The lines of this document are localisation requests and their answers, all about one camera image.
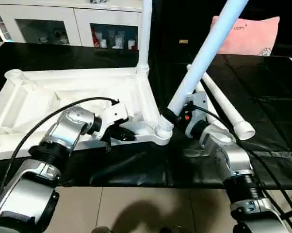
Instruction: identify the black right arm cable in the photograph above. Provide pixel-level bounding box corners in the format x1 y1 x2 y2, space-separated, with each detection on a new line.
185 104 292 224

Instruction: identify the black work mat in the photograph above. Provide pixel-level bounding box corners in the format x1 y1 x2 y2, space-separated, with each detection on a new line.
0 41 292 189

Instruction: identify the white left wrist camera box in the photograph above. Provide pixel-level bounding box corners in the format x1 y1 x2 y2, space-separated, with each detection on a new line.
97 103 130 142

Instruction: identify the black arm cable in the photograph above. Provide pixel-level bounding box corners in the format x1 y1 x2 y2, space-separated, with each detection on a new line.
0 97 120 204
185 104 292 224

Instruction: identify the red bottle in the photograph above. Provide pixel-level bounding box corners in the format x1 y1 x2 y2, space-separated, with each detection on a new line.
92 28 99 48

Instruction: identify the white plastic table top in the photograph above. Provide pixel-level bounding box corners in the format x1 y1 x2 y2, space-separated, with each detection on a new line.
0 67 172 162

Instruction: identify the white glass-door cabinet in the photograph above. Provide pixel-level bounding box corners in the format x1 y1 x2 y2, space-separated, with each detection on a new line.
0 0 146 49

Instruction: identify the white plastic table leg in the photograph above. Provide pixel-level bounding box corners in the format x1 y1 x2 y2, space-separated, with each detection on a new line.
155 0 249 141
137 0 153 74
199 73 256 141
186 64 207 105

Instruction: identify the black cabinet with gold label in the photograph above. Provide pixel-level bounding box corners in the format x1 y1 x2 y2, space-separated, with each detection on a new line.
151 0 292 56

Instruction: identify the pink pillow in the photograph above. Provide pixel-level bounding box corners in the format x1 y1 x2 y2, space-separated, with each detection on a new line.
211 16 280 56

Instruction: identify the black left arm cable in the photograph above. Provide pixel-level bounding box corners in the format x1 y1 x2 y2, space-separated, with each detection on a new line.
0 97 120 204

